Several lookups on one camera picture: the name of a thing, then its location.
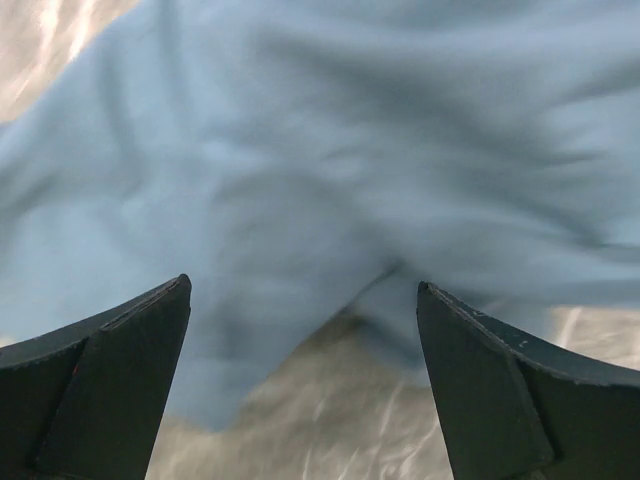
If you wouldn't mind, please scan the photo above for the grey-blue t shirt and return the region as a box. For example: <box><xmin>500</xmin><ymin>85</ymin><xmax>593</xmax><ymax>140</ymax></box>
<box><xmin>1</xmin><ymin>1</ymin><xmax>639</xmax><ymax>431</ymax></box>

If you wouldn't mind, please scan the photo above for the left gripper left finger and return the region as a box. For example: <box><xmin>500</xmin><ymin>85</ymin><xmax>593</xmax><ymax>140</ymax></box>
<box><xmin>1</xmin><ymin>275</ymin><xmax>191</xmax><ymax>480</ymax></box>

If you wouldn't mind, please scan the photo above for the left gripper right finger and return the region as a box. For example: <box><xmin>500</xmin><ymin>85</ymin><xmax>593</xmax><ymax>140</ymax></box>
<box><xmin>417</xmin><ymin>283</ymin><xmax>639</xmax><ymax>480</ymax></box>

